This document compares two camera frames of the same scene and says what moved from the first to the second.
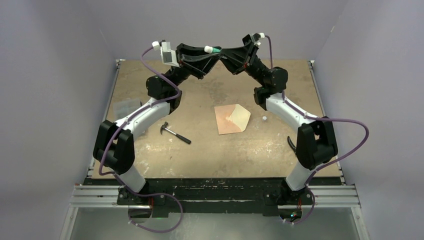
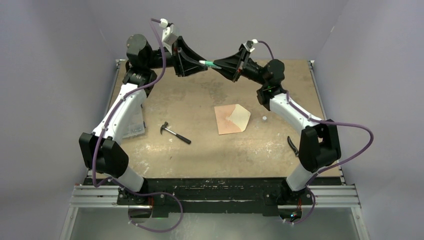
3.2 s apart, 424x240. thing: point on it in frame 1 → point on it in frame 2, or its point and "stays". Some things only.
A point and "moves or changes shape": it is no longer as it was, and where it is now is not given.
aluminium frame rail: [106, 196] stays
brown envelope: [231, 118] stays
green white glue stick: [210, 50] moves or changes shape
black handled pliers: [290, 143] stays
